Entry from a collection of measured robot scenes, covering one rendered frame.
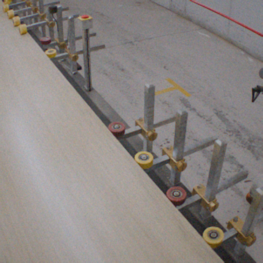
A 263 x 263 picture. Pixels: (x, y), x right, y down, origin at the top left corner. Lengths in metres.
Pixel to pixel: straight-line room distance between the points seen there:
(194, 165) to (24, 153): 1.61
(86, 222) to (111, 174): 0.28
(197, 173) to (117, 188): 1.47
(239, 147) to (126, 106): 1.14
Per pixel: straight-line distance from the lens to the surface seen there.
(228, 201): 2.75
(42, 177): 1.59
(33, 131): 1.85
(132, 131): 1.86
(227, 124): 3.46
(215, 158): 1.43
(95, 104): 2.35
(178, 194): 1.49
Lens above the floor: 1.99
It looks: 38 degrees down
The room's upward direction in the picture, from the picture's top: straight up
